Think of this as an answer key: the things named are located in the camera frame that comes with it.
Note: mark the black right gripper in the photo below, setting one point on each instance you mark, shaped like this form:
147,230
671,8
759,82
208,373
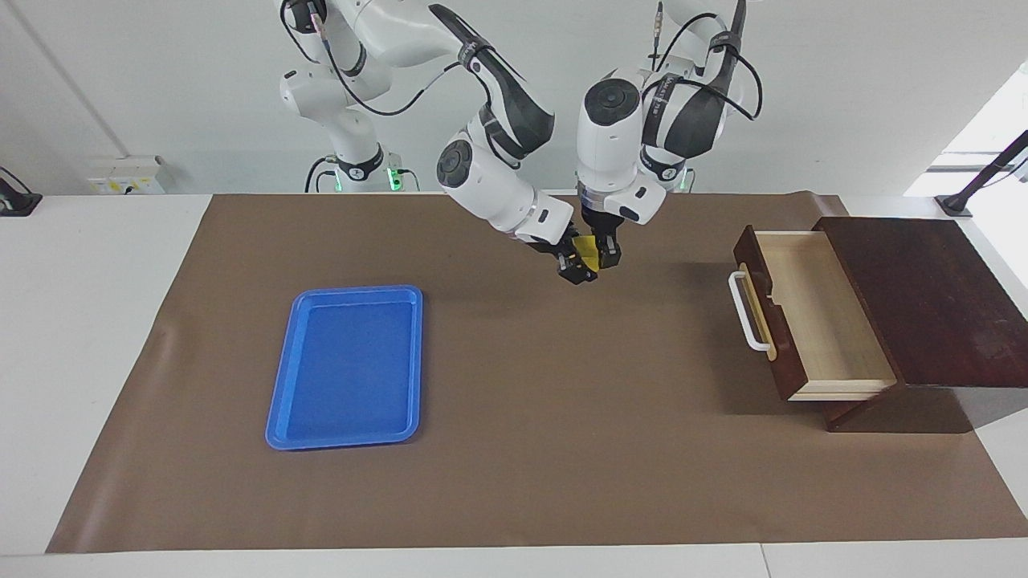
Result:
558,245

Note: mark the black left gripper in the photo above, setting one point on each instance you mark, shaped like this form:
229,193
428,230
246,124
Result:
601,221

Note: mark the yellow cube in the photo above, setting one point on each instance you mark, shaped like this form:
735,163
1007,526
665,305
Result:
587,250

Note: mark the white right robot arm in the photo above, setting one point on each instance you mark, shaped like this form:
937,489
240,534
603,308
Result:
490,189

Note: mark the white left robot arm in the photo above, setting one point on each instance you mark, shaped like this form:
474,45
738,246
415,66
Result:
610,144

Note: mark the black stand arm with base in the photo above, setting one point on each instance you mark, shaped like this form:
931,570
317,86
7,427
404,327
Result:
984,172

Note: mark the dark wooden drawer cabinet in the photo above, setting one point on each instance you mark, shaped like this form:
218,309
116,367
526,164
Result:
964,321

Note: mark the brown table mat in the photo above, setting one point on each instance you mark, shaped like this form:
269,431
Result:
562,401

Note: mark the blue plastic tray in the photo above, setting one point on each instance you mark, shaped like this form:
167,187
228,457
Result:
345,369

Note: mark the white wall outlet box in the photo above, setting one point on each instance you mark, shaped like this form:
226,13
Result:
124,177

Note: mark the black table clamp mount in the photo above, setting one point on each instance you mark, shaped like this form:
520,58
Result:
14,201

